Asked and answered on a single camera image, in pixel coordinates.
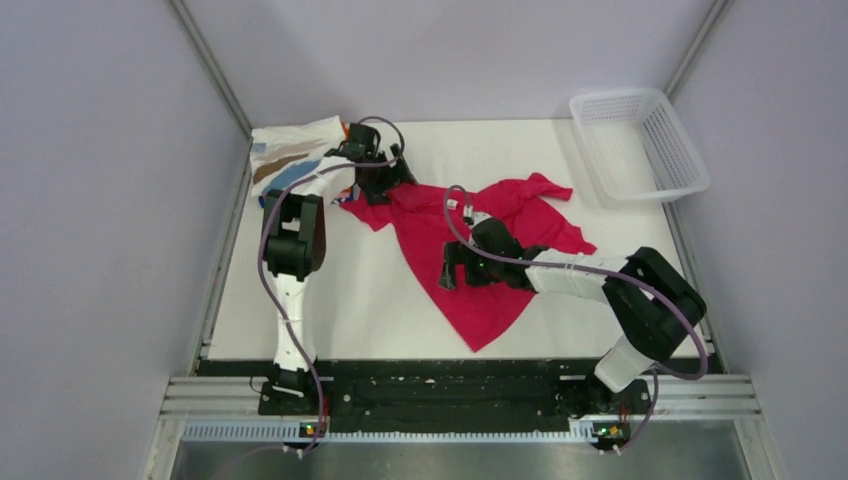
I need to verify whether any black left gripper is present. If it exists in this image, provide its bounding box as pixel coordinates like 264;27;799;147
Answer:
357;144;415;206

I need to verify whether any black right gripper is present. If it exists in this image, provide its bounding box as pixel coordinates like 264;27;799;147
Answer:
439;240;503;290

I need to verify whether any crimson red t-shirt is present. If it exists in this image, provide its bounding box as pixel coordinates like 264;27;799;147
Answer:
342;173;596;352

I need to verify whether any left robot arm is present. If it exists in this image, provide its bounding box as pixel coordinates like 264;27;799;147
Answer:
258;118;415;414

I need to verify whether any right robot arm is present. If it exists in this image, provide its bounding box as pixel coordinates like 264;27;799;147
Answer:
438;211;708;418

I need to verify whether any orange folded t-shirt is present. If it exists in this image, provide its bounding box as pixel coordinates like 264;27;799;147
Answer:
340;120;356;192

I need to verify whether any blue folded t-shirt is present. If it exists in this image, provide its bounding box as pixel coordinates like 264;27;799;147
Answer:
333;188;356;204

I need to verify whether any white patterned folded t-shirt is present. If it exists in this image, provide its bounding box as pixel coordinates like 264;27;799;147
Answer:
249;115;345;197

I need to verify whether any white plastic basket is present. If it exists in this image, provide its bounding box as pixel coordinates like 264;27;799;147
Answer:
569;88;711;208

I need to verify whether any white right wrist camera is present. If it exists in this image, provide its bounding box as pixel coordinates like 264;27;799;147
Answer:
462;205;491;229

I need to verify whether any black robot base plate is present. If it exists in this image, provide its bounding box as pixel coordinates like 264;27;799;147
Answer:
198;358;723;435

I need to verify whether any white slotted cable duct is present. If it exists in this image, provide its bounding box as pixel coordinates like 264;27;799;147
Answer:
182;420;598;443

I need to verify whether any aluminium rail frame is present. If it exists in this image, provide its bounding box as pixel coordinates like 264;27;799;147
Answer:
159;375;762;421

